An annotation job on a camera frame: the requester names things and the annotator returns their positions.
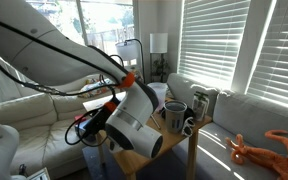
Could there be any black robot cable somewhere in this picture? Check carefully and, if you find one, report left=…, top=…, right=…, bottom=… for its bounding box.
left=0, top=13, right=127, bottom=148

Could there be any black round object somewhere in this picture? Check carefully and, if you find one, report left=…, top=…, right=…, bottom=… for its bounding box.
left=159, top=105, right=196, bottom=122

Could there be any large glass window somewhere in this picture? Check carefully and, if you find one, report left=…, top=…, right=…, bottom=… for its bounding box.
left=0, top=0, right=136, bottom=107

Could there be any white leather sofa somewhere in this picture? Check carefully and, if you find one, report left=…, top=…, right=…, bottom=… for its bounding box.
left=0, top=77, right=126, bottom=180

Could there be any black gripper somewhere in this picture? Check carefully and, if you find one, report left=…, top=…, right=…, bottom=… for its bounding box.
left=83, top=105, right=114, bottom=135

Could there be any white table lamp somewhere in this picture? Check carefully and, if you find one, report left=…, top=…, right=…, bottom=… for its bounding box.
left=149, top=32, right=169, bottom=84

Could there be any metal tumbler cup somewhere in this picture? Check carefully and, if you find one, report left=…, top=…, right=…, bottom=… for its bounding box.
left=163, top=99, right=188, bottom=135

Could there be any dark blue box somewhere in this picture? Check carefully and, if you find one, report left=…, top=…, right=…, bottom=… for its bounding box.
left=73, top=114, right=96, bottom=138

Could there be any grey fabric sofa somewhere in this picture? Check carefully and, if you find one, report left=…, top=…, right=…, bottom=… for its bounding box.
left=166, top=72, right=288, bottom=180

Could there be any arc lamp white shade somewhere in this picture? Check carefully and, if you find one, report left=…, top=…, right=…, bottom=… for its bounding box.
left=115, top=37, right=146, bottom=84

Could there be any clear plastic pitcher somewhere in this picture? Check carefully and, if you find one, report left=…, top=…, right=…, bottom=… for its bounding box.
left=146, top=82, right=169, bottom=113

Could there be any green house plant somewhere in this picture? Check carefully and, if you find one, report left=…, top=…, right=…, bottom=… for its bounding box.
left=151, top=54, right=172, bottom=83

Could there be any orange plush octopus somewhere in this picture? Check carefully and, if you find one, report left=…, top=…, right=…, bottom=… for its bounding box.
left=225, top=129, right=288, bottom=180

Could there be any wide white window blind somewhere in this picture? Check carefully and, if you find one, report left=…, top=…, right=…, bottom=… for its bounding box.
left=177, top=0, right=252, bottom=91

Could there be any wooden table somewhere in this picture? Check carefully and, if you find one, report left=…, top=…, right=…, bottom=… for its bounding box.
left=82, top=91, right=214, bottom=180

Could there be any green print clear package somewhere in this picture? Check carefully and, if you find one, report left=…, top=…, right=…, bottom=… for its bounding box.
left=191, top=91, right=211, bottom=122

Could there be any narrow white window blind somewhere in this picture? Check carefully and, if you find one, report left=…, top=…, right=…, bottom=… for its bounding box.
left=246, top=0, right=288, bottom=112

